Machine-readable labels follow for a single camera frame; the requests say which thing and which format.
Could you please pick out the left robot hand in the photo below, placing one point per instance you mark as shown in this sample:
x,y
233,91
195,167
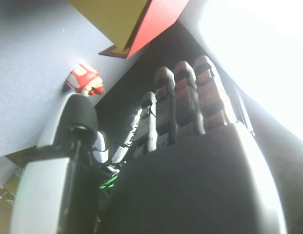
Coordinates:
x,y
180,190

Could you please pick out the red and white plastic toy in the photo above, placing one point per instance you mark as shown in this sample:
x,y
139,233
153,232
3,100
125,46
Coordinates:
x,y
83,81

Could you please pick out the red box lid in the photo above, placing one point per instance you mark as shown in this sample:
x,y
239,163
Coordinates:
x,y
158,23

